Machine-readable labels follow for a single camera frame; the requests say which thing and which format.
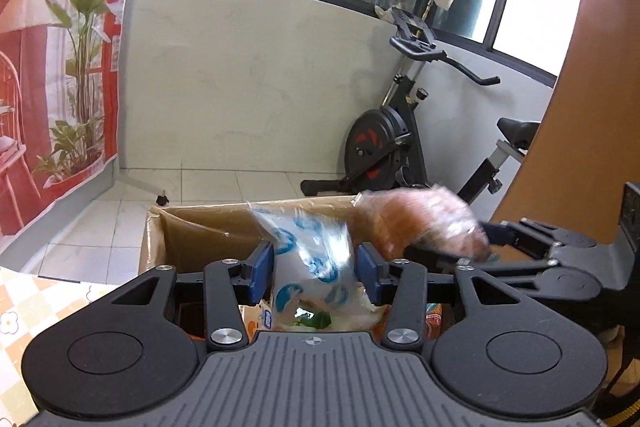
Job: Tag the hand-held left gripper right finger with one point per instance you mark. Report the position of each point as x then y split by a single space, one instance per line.
367 272

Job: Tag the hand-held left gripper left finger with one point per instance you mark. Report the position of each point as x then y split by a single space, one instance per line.
262 272

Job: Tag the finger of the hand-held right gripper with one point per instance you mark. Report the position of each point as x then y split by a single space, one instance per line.
505 268
530 234

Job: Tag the white blue printed snack bag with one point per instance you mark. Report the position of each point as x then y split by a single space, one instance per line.
305 247

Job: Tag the cardboard box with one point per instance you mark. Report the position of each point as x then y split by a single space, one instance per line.
200 232

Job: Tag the clear bag of bread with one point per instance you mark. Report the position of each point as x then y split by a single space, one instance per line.
425 217

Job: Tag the orange snack packet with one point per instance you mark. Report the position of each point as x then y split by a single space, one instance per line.
436 319

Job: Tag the black exercise bike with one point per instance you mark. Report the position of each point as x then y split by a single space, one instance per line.
380 142

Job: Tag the white stand foot with caster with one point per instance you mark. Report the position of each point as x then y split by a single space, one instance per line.
150 189

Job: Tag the brown wooden board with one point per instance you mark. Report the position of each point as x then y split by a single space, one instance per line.
600 57

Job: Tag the checked flower tablecloth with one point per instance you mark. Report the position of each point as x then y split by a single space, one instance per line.
30 307

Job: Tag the white crumpled plastic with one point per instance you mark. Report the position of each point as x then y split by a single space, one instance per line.
384 12

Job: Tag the printed wall cloth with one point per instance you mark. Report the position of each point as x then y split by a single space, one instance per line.
50 82

